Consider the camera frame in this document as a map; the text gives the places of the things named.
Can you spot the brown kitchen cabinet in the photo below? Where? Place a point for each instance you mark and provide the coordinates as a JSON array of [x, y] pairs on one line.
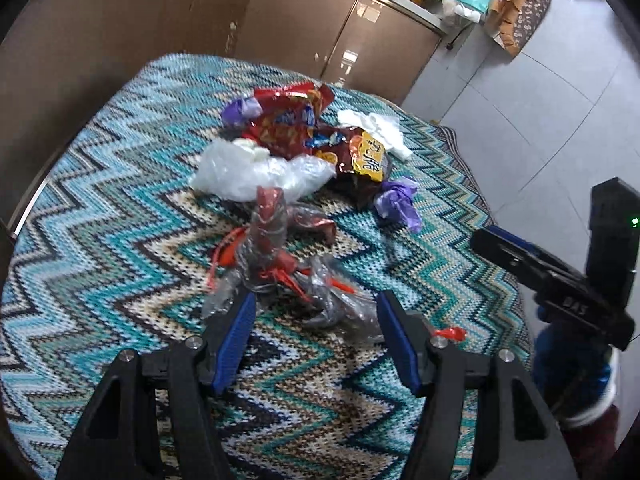
[[150, 15]]

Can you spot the red snack bag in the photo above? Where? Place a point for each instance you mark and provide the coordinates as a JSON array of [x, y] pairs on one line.
[[280, 125]]

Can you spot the purple wrapper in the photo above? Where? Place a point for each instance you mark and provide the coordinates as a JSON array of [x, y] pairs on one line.
[[237, 110], [397, 200]]

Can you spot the person's right forearm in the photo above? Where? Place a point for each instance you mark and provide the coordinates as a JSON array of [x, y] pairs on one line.
[[592, 445]]

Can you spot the red plastic scrap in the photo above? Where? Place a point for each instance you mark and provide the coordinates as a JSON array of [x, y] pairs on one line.
[[450, 333]]

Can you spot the white plastic bag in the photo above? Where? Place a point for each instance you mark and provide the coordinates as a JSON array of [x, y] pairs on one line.
[[235, 172]]

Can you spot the clear plastic bag red ties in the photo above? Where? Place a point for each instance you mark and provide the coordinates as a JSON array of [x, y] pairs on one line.
[[270, 230]]

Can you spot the zigzag knit tablecloth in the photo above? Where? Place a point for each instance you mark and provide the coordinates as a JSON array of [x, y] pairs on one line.
[[125, 210]]

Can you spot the white bag on counter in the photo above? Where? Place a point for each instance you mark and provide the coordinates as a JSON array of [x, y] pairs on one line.
[[457, 10]]

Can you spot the brown yellow snack bag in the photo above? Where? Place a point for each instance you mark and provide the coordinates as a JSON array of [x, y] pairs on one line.
[[367, 157]]

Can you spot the white crumpled tissue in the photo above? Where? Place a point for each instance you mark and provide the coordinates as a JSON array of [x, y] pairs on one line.
[[380, 127]]

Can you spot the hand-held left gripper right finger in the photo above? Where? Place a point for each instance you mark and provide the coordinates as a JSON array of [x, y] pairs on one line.
[[397, 340]]

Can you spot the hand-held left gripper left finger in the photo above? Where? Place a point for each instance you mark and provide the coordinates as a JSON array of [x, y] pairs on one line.
[[232, 345]]

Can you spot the person's right hand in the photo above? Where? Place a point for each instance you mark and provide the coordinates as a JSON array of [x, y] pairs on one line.
[[570, 380]]

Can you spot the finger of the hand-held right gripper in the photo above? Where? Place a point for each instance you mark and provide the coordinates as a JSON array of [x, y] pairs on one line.
[[510, 237], [505, 252]]

